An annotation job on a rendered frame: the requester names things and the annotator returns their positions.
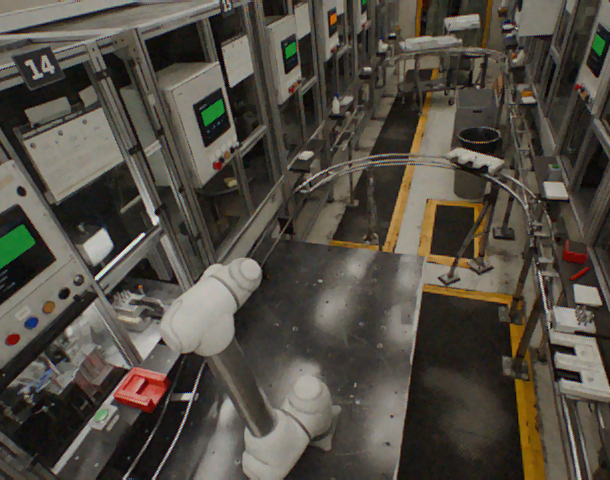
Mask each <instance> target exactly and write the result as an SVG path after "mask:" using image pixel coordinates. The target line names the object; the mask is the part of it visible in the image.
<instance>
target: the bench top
mask: <svg viewBox="0 0 610 480"><path fill-rule="evenodd" d="M329 249H332V250H331V251H330V250H329ZM426 258H427V257H426V256H418V255H411V254H402V253H394V252H385V251H377V250H369V249H360V248H350V247H344V246H335V245H328V244H319V243H311V242H303V241H294V240H286V239H280V240H279V242H278V243H277V245H276V247H275V248H274V250H273V251H272V253H271V255H270V256H269V258H268V260H267V265H266V269H267V273H268V276H270V277H271V278H270V280H263V279H261V283H260V285H259V287H258V288H257V289H256V290H255V291H254V292H253V293H252V294H251V295H250V296H249V298H248V299H247V300H246V301H245V302H244V304H243V305H242V307H241V308H240V310H239V312H238V313H237V315H236V316H233V317H234V328H235V331H234V337H235V338H236V340H237V342H238V344H239V346H240V348H241V349H242V351H243V353H244V355H245V357H246V359H247V360H248V362H249V364H250V366H251V368H252V370H253V372H254V375H255V377H256V379H257V381H258V383H259V384H260V386H261V388H262V390H263V392H264V394H265V395H266V397H267V399H268V401H269V403H270V405H271V406H272V408H275V409H278V410H279V409H280V407H281V405H282V403H283V401H284V399H285V397H286V395H287V394H288V390H289V388H290V386H291V385H292V383H293V382H294V381H295V380H296V379H298V378H299V377H301V376H304V375H311V376H314V377H316V378H318V379H319V380H321V381H322V382H323V383H325V385H326V386H327V387H328V389H329V391H330V394H331V397H332V402H333V406H340V407H341V408H342V413H341V415H340V416H339V419H338V422H337V426H336V430H335V433H334V437H333V441H332V450H331V451H330V452H326V451H324V450H323V449H321V448H318V447H315V446H311V445H307V447H306V449H305V450H304V452H303V453H302V455H301V456H300V458H299V459H298V461H297V462H296V463H295V465H294V467H293V468H292V469H291V471H290V472H289V473H288V474H287V475H286V477H284V478H283V479H282V480H398V473H399V469H398V465H399V458H400V451H401V443H402V436H403V429H404V421H405V414H406V407H407V400H408V392H409V385H410V379H411V371H412V364H413V357H414V350H415V343H416V336H417V329H418V321H419V314H420V308H421V301H422V294H423V280H424V272H425V265H426ZM376 267H379V269H377V268H376ZM336 274H338V276H336ZM326 300H329V302H328V303H327V302H326ZM203 361H204V356H202V355H200V354H197V353H195V352H194V351H191V352H189V353H188V355H187V357H186V360H185V362H184V364H183V367H182V369H181V372H180V374H179V377H178V380H177V382H176V385H175V389H174V391H173V394H178V393H193V390H194V387H195V384H196V380H197V377H198V374H199V371H200V369H201V366H202V363H203ZM179 366H180V365H179ZM179 366H178V368H179ZM178 368H177V369H176V371H175V372H174V374H173V375H172V378H171V379H170V381H171V383H172V384H173V382H174V378H175V376H176V373H177V370H178ZM172 384H171V385H170V387H169V388H168V390H167V391H166V393H165V394H164V396H163V397H162V399H161V400H160V402H159V403H158V405H157V406H156V408H155V410H154V411H153V413H149V412H147V414H146V415H145V417H144V418H143V420H142V421H141V423H140V424H139V426H138V427H137V429H136V430H135V432H134V434H133V435H132V437H131V438H130V440H129V441H128V443H127V445H126V447H125V448H124V450H123V451H122V453H121V454H120V456H119V457H118V459H117V460H116V462H114V463H113V465H112V466H111V469H112V470H115V471H116V472H119V473H121V474H124V475H125V474H127V473H128V471H129V469H130V468H131V466H132V465H133V463H134V462H135V460H136V458H137V457H138V455H139V453H140V451H141V449H142V448H143V446H144V445H145V443H146V441H147V440H148V438H149V436H150V434H151V432H152V431H153V429H154V426H155V424H156V422H157V420H158V418H159V417H160V416H161V413H162V411H163V408H164V406H165V403H166V399H167V396H168V394H169V393H170V390H171V387H172ZM196 393H199V395H198V398H197V400H194V401H193V404H192V407H191V410H190V414H189V417H188V419H187V422H186V424H184V427H183V429H182V432H181V434H180V436H179V438H178V441H177V443H176V445H175V447H174V448H173V450H172V452H171V454H170V456H169V458H168V459H167V461H166V463H165V465H164V466H163V468H162V471H161V473H160V474H159V476H158V478H157V480H251V479H250V478H249V477H248V476H247V475H246V474H245V473H244V472H243V466H242V457H243V453H244V451H245V449H246V448H245V440H244V430H245V427H246V426H245V424H244V423H243V421H242V419H241V418H240V416H239V415H238V413H237V411H236V410H235V408H234V405H233V403H232V401H231V400H230V398H229V396H228V395H227V393H226V392H225V390H224V389H223V387H222V386H221V384H220V383H219V381H218V379H217V378H216V376H215V374H214V373H213V371H212V369H211V368H210V366H209V365H208V363H207V362H206V364H205V367H204V370H203V373H202V376H201V379H200V382H199V385H198V388H197V391H196ZM189 402H190V400H182V401H170V402H169V405H168V408H167V410H166V413H165V415H164V418H163V419H162V420H161V422H160V424H159V427H158V429H157V431H156V433H155V435H154V436H153V438H152V440H151V442H150V443H149V445H148V447H147V448H146V450H145V452H144V453H143V455H142V458H141V459H140V461H139V462H138V464H137V466H136V467H135V469H134V470H133V472H132V474H131V475H130V476H129V477H133V478H136V479H138V480H152V479H153V477H154V475H155V473H156V472H157V470H158V468H159V465H160V464H161V462H162V460H163V459H164V457H165V455H166V453H167V452H168V450H169V448H170V446H171V444H172V442H173V440H174V438H175V436H176V434H177V432H178V430H179V427H180V425H181V424H182V422H183V420H184V417H185V415H186V412H187V408H188V405H189Z"/></svg>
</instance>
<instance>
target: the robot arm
mask: <svg viewBox="0 0 610 480"><path fill-rule="evenodd" d="M261 279H262V270H261V269H260V266H259V265H258V264H257V263H256V262H255V261H254V260H253V259H250V258H239V259H236V260H234V261H233V262H231V263H230V264H229V265H226V266H223V265H220V264H213V265H211V266H210V267H209V268H208V269H207V270H206V271H205V272H204V274H203V276H202V278H201V280H200V282H198V283H197V284H195V285H194V286H193V287H191V288H190V289H189V290H187V291H186V292H185V293H184V294H183V295H181V296H180V297H179V298H178V299H177V300H176V301H175V302H174V303H169V304H164V303H161V302H160V298H149V297H142V298H141V299H133V298H132V299H131V300H130V301H129V302H128V304H130V305H135V306H142V305H143V306H146V307H149V308H152V309H153V310H154V311H150V309H144V310H143V311H142V312H141V315H146V318H148V317H150V319H151V320H156V321H160V326H159V332H160V335H161V337H162V339H163V341H164V342H165V343H166V345H167V346H168V347H169V348H170V349H171V350H174V351H177V352H180V353H187V352H191V351H194V352H195V353H197V354H200V355H202V356H204V358H205V360H206V361H207V363H208V365H209V366H210V368H211V369H212V371H213V373H214V374H215V376H216V378H217V379H218V381H219V383H220V384H221V386H222V387H223V389H224V390H225V392H226V393H227V395H228V396H229V398H230V400H231V401H232V403H233V405H234V408H235V410H236V411H237V413H238V415H239V416H240V418H241V419H242V421H243V423H244V424H245V426H246V427H245V430H244V440H245V448H246V449H245V451H244V453H243V457H242V466H243V472H244V473H245V474H246V475H247V476H248V477H249V478H250V479H251V480H282V479H283V478H284V477H286V475H287V474H288V473H289V472H290V471H291V469H292V468H293V467H294V465H295V463H296V462H297V461H298V459H299V458H300V456H301V455H302V453H303V452H304V450H305V449H306V447H307V445H311V446H315V447H318V448H321V449H323V450H324V451H326V452H330V451H331V450H332V441H333V437H334V433H335V430H336V426H337V422H338V419H339V416H340V415H341V413H342V408H341V407H340V406H333V402H332V397H331V394H330V391H329V389H328V387H327V386H326V385H325V383H323V382H322V381H321V380H319V379H318V378H316V377H314V376H311V375H304V376H301V377H299V378H298V379H296V380H295V381H294V382H293V383H292V385H291V386H290V388H289V390H288V394H287V395H286V397H285V399H284V401H283V403H282V405H281V407H280V409H279V410H278V409H275V408H272V406H271V405H270V403H269V401H268V399H267V397H266V395H265V394H264V392H263V390H262V388H261V386H260V384H259V383H258V381H257V379H256V377H255V375H254V372H253V370H252V368H251V366H250V364H249V362H248V360H247V359H246V357H245V355H244V353H243V351H242V349H241V348H240V346H239V344H238V342H237V340H236V338H235V337H234V331H235V328H234V317H233V314H234V313H235V312H236V311H237V310H238V309H239V308H240V307H241V306H242V305H243V304H244V302H245V301H246V300H247V299H248V298H249V296H250V295H251V294H252V293H253V292H254V291H255V290H256V289H257V288H258V287H259V285H260V283H261ZM149 311H150V312H149ZM153 317H154V318H153Z"/></svg>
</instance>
